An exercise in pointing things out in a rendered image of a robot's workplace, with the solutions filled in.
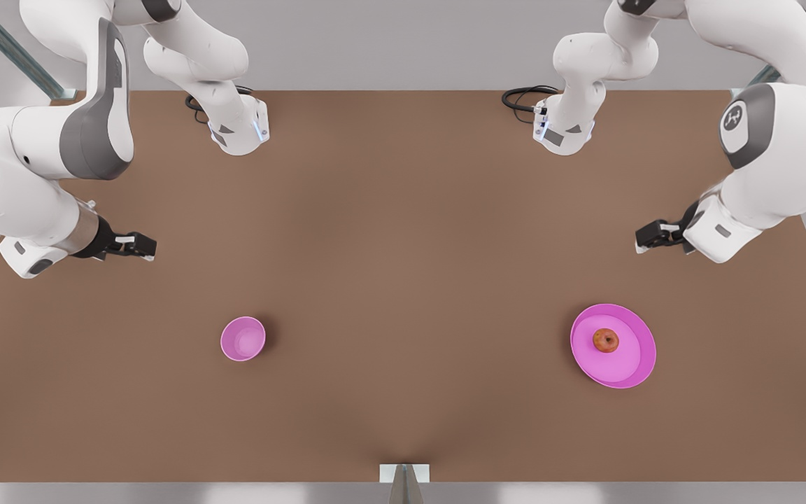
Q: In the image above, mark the pink plate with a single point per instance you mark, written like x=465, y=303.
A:
x=613, y=346

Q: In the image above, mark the red apple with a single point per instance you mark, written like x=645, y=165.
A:
x=606, y=341

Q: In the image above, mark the pink bowl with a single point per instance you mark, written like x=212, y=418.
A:
x=243, y=339

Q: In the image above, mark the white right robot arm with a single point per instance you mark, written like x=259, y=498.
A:
x=39, y=147

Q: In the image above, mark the silver frame post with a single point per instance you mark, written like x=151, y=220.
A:
x=11, y=47
x=404, y=484
x=798, y=42

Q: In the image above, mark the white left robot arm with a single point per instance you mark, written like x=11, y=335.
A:
x=781, y=154

